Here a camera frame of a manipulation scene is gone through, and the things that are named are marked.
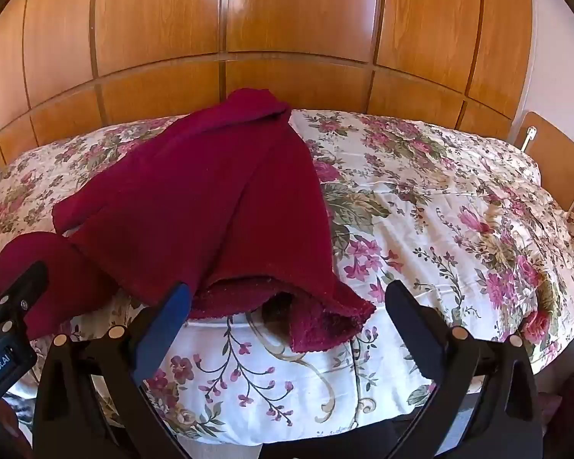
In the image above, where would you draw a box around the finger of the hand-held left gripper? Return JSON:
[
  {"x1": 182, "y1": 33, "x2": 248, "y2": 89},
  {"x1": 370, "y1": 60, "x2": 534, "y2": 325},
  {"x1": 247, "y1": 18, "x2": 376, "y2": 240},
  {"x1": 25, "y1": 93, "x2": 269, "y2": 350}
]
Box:
[{"x1": 0, "y1": 260, "x2": 49, "y2": 326}]

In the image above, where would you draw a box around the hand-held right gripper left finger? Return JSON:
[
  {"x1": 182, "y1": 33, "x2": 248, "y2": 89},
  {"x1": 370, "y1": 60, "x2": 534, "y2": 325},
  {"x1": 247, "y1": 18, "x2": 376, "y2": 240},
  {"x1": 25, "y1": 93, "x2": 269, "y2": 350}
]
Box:
[{"x1": 33, "y1": 282, "x2": 192, "y2": 459}]

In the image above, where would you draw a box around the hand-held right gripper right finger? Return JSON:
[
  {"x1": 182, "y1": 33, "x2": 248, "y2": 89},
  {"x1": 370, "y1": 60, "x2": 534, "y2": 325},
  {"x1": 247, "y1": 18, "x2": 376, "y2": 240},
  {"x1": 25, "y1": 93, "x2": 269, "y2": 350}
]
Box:
[{"x1": 385, "y1": 280, "x2": 544, "y2": 459}]

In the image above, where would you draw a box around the dark red knit garment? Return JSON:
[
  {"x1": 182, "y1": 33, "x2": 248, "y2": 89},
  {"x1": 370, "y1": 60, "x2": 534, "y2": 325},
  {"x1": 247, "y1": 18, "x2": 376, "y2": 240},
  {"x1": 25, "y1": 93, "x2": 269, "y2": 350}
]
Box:
[{"x1": 0, "y1": 87, "x2": 377, "y2": 355}]

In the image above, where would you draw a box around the floral bedspread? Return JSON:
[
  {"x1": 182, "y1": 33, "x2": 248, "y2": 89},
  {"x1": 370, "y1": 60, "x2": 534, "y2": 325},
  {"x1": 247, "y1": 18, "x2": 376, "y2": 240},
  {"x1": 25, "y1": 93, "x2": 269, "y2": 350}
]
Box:
[{"x1": 0, "y1": 109, "x2": 574, "y2": 445}]

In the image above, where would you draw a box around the wooden headboard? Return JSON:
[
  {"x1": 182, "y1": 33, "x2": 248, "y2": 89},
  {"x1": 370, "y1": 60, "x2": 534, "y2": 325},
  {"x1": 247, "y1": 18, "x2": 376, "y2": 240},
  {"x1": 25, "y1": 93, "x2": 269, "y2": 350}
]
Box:
[{"x1": 511, "y1": 111, "x2": 574, "y2": 223}]

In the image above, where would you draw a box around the wooden wardrobe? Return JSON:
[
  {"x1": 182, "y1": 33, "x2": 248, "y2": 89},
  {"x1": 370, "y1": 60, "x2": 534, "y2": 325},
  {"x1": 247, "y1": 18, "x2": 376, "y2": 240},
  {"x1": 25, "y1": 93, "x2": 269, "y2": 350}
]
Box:
[{"x1": 0, "y1": 0, "x2": 534, "y2": 187}]

